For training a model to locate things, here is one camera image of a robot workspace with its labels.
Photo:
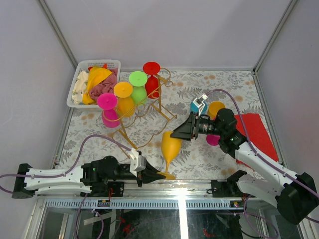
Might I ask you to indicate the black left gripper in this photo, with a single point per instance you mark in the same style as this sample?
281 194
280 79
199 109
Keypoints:
150 175

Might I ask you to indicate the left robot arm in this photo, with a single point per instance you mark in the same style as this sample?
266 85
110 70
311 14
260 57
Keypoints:
99 178

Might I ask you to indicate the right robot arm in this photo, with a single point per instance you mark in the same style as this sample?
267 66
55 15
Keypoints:
294 195

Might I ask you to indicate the green wine glass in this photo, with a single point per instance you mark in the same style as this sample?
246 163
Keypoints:
138 79

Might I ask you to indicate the orange wine glass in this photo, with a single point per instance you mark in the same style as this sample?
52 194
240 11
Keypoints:
213 109
170 148
125 105

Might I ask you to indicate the red wine glass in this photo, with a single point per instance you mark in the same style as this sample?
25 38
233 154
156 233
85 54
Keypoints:
152 84

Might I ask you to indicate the floral tablecloth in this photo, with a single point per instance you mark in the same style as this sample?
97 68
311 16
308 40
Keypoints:
88 139

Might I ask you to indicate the dusty pink cloth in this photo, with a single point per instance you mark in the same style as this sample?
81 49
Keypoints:
106 86

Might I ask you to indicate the yellow cloth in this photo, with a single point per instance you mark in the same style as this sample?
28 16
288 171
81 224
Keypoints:
96 76

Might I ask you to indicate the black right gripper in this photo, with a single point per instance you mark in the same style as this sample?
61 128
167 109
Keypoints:
189 129

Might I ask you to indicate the magenta wine glass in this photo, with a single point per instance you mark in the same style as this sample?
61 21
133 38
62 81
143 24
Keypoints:
212 139
107 102

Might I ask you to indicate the cream floral cloth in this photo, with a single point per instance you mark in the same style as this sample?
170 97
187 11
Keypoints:
80 87

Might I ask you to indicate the red folded cloth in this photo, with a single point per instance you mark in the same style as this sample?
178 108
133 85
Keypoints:
258 135

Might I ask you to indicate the gold wire glass rack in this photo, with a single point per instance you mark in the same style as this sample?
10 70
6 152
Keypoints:
142 109

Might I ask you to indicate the blue wine glass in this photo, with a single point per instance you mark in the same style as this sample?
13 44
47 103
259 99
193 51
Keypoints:
193 107

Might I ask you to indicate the aluminium mounting rail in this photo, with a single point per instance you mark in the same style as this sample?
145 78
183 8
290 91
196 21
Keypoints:
179 194

